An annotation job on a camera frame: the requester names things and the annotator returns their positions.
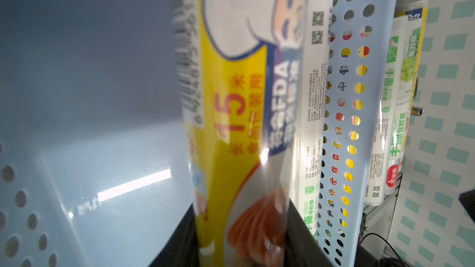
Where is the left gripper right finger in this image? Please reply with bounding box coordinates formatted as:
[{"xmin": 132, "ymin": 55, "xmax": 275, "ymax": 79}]
[{"xmin": 283, "ymin": 201, "xmax": 332, "ymax": 267}]

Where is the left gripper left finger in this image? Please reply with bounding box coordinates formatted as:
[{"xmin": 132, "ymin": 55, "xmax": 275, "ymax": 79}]
[{"xmin": 149, "ymin": 205, "xmax": 200, "ymax": 267}]

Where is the yellow plastic wrap roll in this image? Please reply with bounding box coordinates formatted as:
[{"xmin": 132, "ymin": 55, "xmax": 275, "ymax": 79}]
[{"xmin": 171, "ymin": 0, "xmax": 308, "ymax": 267}]

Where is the white green plastic wrap roll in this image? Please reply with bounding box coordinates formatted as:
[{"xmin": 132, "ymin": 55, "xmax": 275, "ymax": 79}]
[{"xmin": 290, "ymin": 0, "xmax": 333, "ymax": 237}]

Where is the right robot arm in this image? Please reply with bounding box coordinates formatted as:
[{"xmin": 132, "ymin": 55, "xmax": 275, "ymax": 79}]
[{"xmin": 458, "ymin": 189, "xmax": 475, "ymax": 222}]

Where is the yellow green wrap roll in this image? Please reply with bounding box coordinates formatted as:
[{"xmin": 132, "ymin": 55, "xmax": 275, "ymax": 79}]
[{"xmin": 384, "ymin": 0, "xmax": 429, "ymax": 195}]

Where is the light blue plastic basket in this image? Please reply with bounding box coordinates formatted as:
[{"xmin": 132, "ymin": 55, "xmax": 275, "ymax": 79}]
[{"xmin": 1, "ymin": 0, "xmax": 397, "ymax": 267}]

